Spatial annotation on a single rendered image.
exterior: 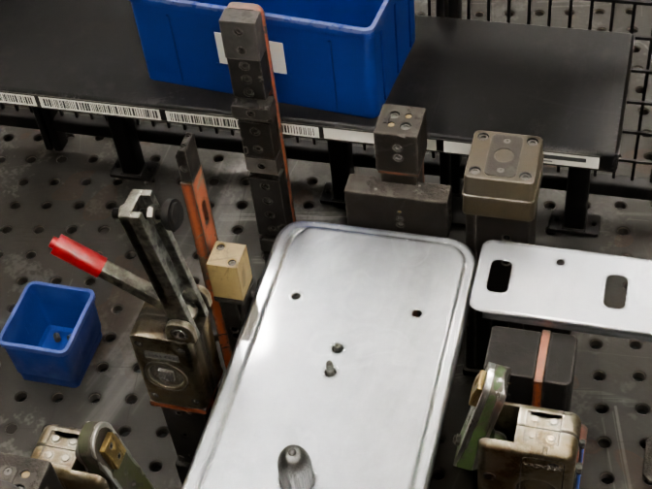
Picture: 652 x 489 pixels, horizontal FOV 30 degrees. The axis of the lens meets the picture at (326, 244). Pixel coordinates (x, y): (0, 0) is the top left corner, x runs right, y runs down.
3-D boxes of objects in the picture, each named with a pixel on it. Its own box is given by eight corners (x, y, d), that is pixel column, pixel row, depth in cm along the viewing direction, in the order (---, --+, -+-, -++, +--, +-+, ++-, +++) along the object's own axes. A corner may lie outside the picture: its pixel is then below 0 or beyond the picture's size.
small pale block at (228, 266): (278, 463, 150) (237, 269, 123) (251, 458, 151) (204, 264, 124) (285, 439, 152) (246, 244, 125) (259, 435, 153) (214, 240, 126)
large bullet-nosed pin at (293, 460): (310, 505, 113) (304, 468, 108) (278, 500, 114) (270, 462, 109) (319, 476, 115) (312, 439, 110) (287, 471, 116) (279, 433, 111)
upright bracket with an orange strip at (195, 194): (252, 440, 152) (184, 151, 116) (243, 439, 153) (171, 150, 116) (259, 421, 154) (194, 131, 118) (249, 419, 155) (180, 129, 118)
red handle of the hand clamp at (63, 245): (192, 328, 118) (46, 251, 115) (184, 338, 120) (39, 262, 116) (206, 295, 121) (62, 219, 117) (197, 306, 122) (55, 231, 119)
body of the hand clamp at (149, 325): (239, 524, 145) (189, 344, 119) (184, 514, 146) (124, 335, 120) (253, 481, 148) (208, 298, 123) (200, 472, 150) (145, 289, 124)
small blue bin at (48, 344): (81, 395, 159) (65, 354, 153) (14, 383, 162) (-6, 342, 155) (112, 331, 166) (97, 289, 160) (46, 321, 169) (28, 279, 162)
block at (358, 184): (450, 364, 158) (447, 203, 136) (360, 350, 161) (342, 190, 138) (454, 345, 160) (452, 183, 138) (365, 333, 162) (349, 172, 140)
